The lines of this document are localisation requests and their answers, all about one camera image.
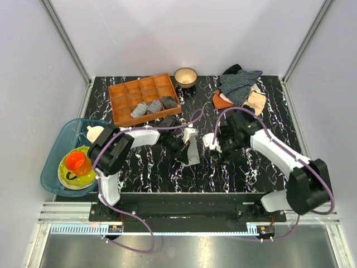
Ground dark grey rolled underwear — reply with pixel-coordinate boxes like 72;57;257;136
161;96;178;109

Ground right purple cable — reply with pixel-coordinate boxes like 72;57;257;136
211;106;335;242

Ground yellow-green dotted plate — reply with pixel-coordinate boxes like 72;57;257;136
58;146;96;190

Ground beige underwear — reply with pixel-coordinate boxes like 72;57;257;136
244;84;267;116

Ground beige bowl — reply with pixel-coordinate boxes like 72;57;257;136
174;68;197;88

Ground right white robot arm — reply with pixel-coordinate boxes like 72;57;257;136
202;107;335;222

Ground striped rolled underwear left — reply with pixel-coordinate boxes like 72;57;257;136
131;102;148;118

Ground blue plastic tub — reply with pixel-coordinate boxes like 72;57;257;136
40;118;109;198

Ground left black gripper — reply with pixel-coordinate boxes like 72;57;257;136
164;134;190;165

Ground purple cable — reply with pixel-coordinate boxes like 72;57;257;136
211;106;335;242
91;108;204;252

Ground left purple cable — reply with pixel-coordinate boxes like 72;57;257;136
91;108;204;252

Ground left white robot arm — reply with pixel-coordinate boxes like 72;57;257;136
87;116;197;221

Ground striped rolled underwear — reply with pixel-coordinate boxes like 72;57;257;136
131;102;148;118
147;99;163;114

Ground black underwear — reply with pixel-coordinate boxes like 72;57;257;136
223;64;242;75

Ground cream mug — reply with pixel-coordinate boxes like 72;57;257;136
86;126;104;143

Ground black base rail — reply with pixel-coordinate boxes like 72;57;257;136
89;193;286;235

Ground orange cloth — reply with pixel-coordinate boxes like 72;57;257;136
213;90;235;110

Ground orange compartment tray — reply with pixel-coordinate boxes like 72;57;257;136
108;73;182;127

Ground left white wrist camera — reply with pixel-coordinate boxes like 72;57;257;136
182;127;198;144

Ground orange cup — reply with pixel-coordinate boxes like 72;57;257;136
65;151;91;180

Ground striped rolled underwear middle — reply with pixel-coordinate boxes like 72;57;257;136
147;99;163;114

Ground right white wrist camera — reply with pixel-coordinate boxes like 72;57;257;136
202;132;222;153

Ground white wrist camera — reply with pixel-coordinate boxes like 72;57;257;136
182;127;198;144
202;132;222;153

